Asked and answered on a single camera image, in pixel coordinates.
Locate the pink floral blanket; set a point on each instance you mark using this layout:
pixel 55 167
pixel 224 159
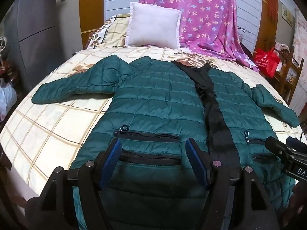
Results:
pixel 203 16

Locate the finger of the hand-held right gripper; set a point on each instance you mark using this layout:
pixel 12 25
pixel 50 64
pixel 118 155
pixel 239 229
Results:
pixel 297 143
pixel 275 146

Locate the wooden chair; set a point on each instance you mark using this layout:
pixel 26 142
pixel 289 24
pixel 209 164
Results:
pixel 287 76

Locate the green puffer jacket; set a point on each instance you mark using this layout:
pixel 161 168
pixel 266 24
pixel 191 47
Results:
pixel 153 105

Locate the wooden door frame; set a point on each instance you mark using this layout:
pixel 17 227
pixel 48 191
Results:
pixel 92 12
pixel 262 24

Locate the person's right hand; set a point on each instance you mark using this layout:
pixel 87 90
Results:
pixel 293 206

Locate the grey wardrobe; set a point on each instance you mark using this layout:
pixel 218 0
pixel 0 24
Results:
pixel 40 33

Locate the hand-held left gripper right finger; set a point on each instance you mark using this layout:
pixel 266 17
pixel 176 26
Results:
pixel 197 163

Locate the white plastic bag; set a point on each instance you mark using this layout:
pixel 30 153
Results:
pixel 7 98

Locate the framed wall picture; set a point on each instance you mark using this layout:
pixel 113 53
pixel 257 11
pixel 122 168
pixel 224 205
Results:
pixel 288 16

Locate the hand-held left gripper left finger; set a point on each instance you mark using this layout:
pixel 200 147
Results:
pixel 110 163

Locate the white square pillow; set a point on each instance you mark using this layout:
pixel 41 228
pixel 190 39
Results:
pixel 153 26

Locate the red plastic bag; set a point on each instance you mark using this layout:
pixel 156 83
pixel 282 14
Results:
pixel 267 62

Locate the bed with floral checked sheet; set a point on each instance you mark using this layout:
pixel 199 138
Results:
pixel 52 127

